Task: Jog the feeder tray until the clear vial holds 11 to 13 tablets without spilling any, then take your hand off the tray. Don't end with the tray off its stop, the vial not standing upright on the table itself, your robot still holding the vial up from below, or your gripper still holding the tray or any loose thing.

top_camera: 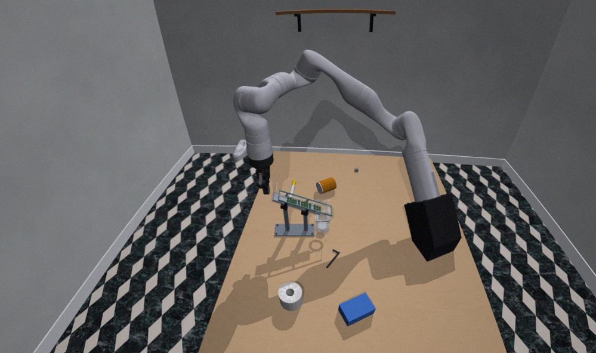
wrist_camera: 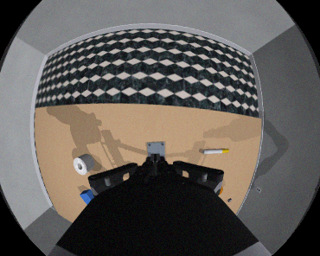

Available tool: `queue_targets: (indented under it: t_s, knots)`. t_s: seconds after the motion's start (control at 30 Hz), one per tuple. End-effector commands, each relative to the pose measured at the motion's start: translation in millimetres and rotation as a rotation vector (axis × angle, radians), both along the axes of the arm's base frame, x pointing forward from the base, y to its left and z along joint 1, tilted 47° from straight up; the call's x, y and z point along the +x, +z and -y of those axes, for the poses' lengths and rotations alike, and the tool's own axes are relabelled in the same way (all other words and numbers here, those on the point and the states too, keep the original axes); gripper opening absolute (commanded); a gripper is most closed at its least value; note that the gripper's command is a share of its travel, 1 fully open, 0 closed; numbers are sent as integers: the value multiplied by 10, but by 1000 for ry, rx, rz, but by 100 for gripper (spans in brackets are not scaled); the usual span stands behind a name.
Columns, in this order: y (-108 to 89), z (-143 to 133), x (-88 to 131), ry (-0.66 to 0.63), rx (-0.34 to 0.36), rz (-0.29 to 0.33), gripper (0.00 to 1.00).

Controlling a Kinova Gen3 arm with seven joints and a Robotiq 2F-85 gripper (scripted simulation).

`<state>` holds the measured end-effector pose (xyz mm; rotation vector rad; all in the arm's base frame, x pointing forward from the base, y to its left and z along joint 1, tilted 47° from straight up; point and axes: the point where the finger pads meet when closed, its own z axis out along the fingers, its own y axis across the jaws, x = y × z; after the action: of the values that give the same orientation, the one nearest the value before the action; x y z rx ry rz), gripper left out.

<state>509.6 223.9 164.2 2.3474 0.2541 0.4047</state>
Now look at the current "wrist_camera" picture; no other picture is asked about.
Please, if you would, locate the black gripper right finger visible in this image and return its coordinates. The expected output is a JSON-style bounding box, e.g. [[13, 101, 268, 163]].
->
[[155, 153, 224, 195]]

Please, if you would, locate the blue rectangular block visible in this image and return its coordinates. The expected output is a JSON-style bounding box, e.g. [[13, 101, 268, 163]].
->
[[80, 189, 94, 204]]

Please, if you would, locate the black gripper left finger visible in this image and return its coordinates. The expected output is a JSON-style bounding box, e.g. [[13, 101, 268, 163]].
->
[[88, 154, 156, 197]]

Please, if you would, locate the grey cylinder with central hole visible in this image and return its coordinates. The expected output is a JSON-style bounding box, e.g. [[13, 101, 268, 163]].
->
[[74, 154, 94, 175]]

